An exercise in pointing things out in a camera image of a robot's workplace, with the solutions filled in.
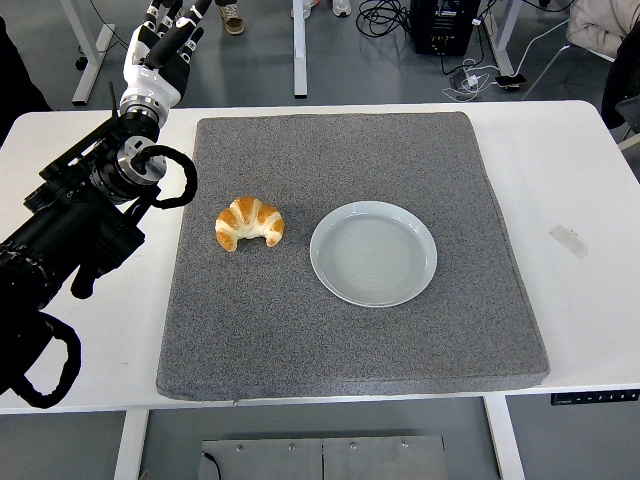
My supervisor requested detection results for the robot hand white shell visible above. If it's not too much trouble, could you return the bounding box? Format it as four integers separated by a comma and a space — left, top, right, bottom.
119, 0, 214, 110

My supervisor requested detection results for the croissant bread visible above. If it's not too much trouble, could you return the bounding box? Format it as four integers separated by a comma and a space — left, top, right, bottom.
214, 195, 286, 253

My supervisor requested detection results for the pale grey round plate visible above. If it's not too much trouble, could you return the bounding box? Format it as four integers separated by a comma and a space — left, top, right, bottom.
309, 200, 439, 308

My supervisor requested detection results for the grey metal plate with screws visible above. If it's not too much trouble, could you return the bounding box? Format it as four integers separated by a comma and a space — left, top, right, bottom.
199, 434, 447, 480

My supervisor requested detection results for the white desk leg with foot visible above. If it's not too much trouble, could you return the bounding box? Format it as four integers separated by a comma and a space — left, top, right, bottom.
487, 0, 526, 76
59, 0, 117, 106
291, 0, 308, 99

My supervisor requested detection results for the person's tan shoe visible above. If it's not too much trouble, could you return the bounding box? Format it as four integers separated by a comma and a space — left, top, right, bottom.
218, 3, 246, 36

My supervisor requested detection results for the black garment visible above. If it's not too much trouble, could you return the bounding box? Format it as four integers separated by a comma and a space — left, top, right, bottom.
0, 14, 54, 146

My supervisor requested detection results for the black computer box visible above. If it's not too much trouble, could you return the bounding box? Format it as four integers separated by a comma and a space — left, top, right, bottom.
409, 0, 476, 56

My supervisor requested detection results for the grey speckled mat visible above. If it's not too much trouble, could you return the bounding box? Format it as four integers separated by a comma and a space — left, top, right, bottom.
155, 111, 551, 401

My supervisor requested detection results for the black phone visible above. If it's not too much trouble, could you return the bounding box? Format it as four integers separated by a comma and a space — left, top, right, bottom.
494, 73, 528, 92

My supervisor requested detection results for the white table leg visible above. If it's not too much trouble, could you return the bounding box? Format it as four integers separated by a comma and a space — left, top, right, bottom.
113, 409, 150, 480
482, 395, 526, 480

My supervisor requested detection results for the strip of clear tape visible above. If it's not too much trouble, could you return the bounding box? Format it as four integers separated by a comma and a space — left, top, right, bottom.
548, 224, 590, 260

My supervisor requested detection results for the white padded jacket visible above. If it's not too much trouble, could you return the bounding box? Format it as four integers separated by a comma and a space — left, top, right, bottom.
566, 0, 640, 54

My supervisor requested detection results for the black jacket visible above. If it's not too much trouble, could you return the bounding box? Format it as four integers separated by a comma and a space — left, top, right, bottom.
601, 22, 640, 131

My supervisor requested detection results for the black desk control panel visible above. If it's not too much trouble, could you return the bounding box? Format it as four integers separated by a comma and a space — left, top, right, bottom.
550, 388, 640, 406

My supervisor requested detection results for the black cable bundle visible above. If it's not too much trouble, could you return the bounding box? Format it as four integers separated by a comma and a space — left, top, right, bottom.
355, 0, 416, 39

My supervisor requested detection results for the white charger with cables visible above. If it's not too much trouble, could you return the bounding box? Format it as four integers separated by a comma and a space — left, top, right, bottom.
442, 58, 501, 101

